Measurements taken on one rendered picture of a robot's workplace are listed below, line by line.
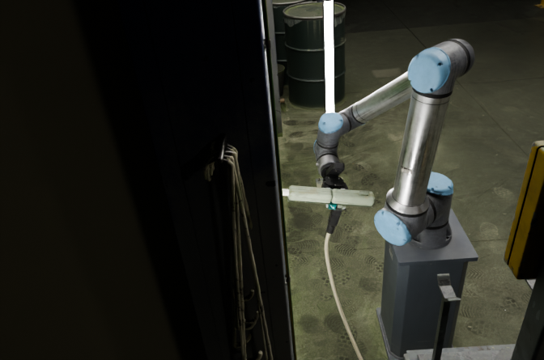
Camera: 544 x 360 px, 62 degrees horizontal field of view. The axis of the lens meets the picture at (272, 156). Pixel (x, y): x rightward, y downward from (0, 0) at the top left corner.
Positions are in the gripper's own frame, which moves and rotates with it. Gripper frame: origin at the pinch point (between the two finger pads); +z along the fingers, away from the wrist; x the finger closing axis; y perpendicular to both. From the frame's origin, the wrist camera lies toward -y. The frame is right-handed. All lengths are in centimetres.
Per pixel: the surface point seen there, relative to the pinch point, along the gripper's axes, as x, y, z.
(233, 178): 42, -72, 65
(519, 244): -8, -59, 64
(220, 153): 45, -75, 64
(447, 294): -9, -31, 56
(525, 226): -7, -63, 63
